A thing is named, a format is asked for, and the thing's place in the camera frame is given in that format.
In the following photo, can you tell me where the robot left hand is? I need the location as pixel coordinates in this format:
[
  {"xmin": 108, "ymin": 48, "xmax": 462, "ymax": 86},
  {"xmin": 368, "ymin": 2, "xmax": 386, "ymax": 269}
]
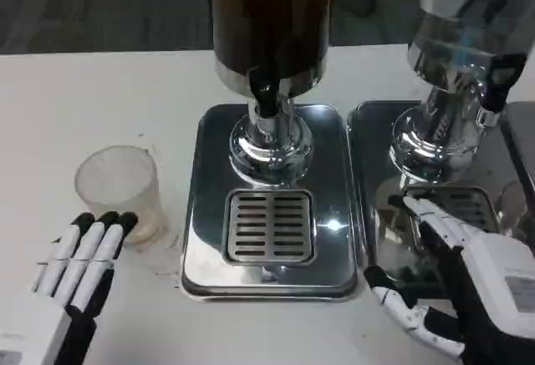
[{"xmin": 0, "ymin": 210, "xmax": 140, "ymax": 365}]

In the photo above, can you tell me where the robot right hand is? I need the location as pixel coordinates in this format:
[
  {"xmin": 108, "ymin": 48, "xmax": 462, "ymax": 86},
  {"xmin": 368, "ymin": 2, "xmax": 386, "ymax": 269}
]
[{"xmin": 363, "ymin": 195, "xmax": 535, "ymax": 365}]

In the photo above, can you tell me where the clear ribbed glass cup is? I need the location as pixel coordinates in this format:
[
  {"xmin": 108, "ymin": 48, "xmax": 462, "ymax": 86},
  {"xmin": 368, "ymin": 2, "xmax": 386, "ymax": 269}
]
[{"xmin": 74, "ymin": 144, "xmax": 171, "ymax": 250}]

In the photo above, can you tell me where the black tap of dark dispenser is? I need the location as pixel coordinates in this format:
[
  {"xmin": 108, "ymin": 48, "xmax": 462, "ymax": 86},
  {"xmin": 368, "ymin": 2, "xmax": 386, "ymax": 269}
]
[{"xmin": 249, "ymin": 68, "xmax": 281, "ymax": 118}]

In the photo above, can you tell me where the steel slotted tray grid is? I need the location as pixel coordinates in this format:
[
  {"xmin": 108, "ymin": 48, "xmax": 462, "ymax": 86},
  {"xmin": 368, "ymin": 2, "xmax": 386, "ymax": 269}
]
[
  {"xmin": 224, "ymin": 189, "xmax": 315, "ymax": 265},
  {"xmin": 403, "ymin": 186, "xmax": 501, "ymax": 233}
]

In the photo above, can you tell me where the steel drip tray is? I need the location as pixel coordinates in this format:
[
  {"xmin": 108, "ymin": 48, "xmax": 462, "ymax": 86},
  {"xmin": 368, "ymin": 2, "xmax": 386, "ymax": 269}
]
[
  {"xmin": 180, "ymin": 103, "xmax": 359, "ymax": 302},
  {"xmin": 346, "ymin": 99, "xmax": 535, "ymax": 287}
]

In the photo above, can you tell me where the black tap of chrome dispenser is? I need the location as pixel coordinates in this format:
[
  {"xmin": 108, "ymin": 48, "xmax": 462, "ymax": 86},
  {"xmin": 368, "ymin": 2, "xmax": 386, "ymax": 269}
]
[{"xmin": 476, "ymin": 53, "xmax": 527, "ymax": 126}]

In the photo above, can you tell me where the chrome drink dispenser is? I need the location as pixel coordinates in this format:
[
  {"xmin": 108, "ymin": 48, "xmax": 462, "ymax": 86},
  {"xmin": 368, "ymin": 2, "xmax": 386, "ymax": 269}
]
[{"xmin": 388, "ymin": 0, "xmax": 535, "ymax": 187}]

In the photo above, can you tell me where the drink dispenser with dark liquid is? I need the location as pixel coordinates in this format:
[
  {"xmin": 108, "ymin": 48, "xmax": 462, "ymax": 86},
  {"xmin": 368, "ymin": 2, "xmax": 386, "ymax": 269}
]
[{"xmin": 206, "ymin": 0, "xmax": 339, "ymax": 185}]

